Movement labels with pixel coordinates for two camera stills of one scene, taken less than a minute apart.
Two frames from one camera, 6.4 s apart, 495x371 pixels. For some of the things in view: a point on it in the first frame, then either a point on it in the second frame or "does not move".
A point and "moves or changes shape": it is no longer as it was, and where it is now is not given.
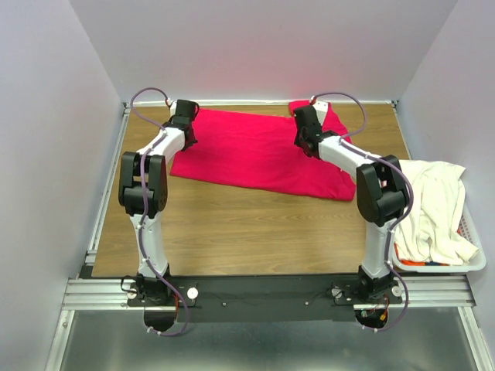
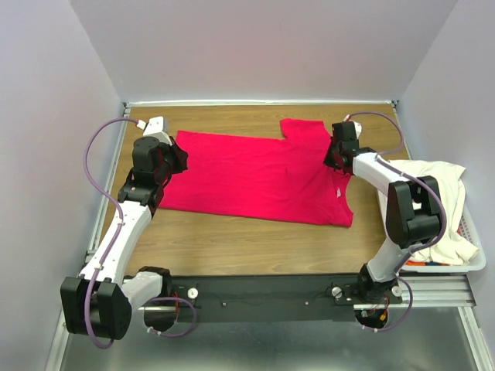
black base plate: (264, 298) does not move
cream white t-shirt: (430, 231) does not move
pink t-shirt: (259, 150) moves or changes shape
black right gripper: (296, 143) to (327, 158)
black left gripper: (190, 144) to (181, 156)
